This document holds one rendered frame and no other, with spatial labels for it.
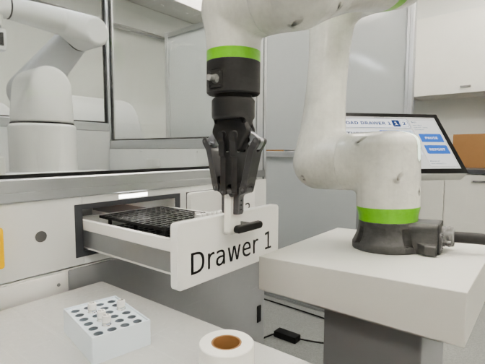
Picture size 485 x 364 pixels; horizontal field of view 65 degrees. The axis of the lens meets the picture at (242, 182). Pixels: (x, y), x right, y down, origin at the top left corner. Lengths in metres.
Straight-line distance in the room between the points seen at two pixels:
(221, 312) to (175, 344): 0.64
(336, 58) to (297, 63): 1.66
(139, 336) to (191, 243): 0.16
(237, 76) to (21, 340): 0.52
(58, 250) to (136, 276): 0.21
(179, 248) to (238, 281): 0.68
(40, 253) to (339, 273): 0.57
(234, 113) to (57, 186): 0.41
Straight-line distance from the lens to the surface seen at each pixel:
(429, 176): 1.59
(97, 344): 0.58
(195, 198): 1.05
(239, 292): 1.30
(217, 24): 0.65
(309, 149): 0.89
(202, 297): 1.16
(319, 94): 0.93
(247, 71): 0.64
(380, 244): 0.82
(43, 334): 0.70
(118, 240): 0.77
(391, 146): 0.81
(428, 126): 1.75
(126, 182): 0.93
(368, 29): 2.45
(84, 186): 0.87
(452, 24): 4.04
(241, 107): 0.63
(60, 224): 0.86
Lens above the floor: 1.04
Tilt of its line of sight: 5 degrees down
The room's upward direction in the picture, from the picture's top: straight up
